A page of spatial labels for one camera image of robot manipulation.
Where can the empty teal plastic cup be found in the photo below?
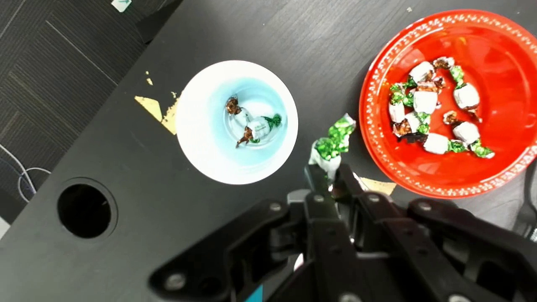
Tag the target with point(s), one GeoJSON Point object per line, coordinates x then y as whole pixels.
{"type": "Point", "coordinates": [207, 134]}

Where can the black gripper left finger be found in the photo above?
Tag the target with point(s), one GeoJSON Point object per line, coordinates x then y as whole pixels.
{"type": "Point", "coordinates": [232, 261]}

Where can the brown white candy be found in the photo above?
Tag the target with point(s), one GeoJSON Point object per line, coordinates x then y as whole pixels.
{"type": "Point", "coordinates": [252, 127]}

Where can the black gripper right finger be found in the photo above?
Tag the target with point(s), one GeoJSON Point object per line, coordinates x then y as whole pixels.
{"type": "Point", "coordinates": [450, 255]}

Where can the pile of wrapped candies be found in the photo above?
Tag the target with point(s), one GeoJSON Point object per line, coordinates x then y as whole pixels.
{"type": "Point", "coordinates": [413, 102]}

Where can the white plastic fork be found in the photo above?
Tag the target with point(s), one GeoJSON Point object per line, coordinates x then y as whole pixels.
{"type": "Point", "coordinates": [526, 221]}

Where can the green white candy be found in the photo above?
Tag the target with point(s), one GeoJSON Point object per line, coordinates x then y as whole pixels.
{"type": "Point", "coordinates": [328, 151]}

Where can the red plastic bowl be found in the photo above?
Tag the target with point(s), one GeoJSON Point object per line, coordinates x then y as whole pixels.
{"type": "Point", "coordinates": [501, 58]}

